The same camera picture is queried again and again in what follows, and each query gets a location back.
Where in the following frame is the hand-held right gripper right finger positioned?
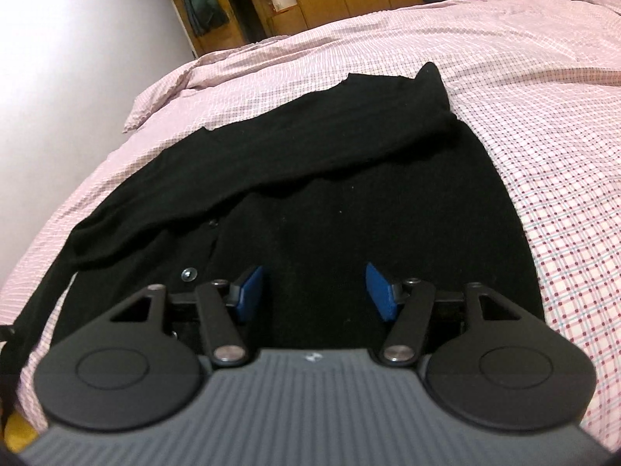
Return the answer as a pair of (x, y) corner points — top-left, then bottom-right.
(365, 262), (531, 367)

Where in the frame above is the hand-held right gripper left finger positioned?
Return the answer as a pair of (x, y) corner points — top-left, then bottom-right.
(108, 264), (265, 367)

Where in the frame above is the black knit cardigan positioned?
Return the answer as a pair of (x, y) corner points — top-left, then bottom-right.
(10, 62), (544, 385)

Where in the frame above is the pink checked bed cover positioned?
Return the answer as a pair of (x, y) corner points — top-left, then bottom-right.
(0, 0), (621, 447)

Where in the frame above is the yellow fluffy blanket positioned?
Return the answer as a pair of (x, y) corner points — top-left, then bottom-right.
(4, 410), (40, 445)

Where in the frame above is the dark hanging jacket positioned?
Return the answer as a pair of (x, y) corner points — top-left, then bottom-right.
(167, 0), (230, 38)

